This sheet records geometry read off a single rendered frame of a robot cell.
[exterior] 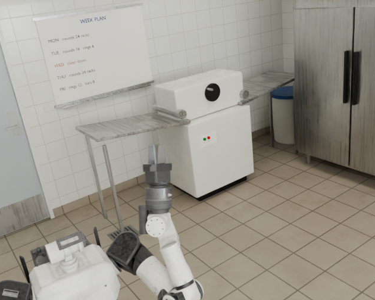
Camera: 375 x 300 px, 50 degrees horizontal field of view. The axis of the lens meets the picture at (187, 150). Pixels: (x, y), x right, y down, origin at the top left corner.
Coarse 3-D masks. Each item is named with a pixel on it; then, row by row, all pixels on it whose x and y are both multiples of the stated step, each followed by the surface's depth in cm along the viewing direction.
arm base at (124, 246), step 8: (128, 232) 145; (120, 240) 144; (128, 240) 143; (136, 240) 143; (112, 248) 142; (120, 248) 142; (128, 248) 142; (136, 248) 141; (112, 256) 141; (120, 256) 140; (128, 256) 140; (120, 264) 141; (128, 264) 140
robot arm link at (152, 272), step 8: (152, 256) 143; (144, 264) 139; (152, 264) 139; (160, 264) 140; (136, 272) 140; (144, 272) 138; (152, 272) 137; (160, 272) 137; (144, 280) 139; (152, 280) 136; (160, 280) 135; (168, 280) 136; (152, 288) 136; (160, 288) 134; (168, 288) 134; (200, 288) 134; (160, 296) 132; (168, 296) 128
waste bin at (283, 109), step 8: (280, 88) 540; (288, 88) 535; (272, 96) 515; (280, 96) 505; (288, 96) 500; (272, 104) 523; (280, 104) 509; (288, 104) 504; (280, 112) 515; (288, 112) 509; (280, 120) 520; (288, 120) 514; (280, 128) 525; (288, 128) 519; (280, 136) 531; (288, 136) 524
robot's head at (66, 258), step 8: (64, 240) 131; (72, 240) 131; (48, 248) 128; (56, 248) 128; (72, 248) 131; (80, 248) 132; (48, 256) 127; (56, 256) 128; (64, 256) 129; (72, 256) 134; (64, 264) 132; (72, 264) 132
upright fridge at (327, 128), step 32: (320, 0) 382; (352, 0) 355; (320, 32) 387; (352, 32) 360; (320, 64) 399; (352, 64) 371; (320, 96) 411; (352, 96) 375; (320, 128) 424; (352, 128) 391; (352, 160) 403
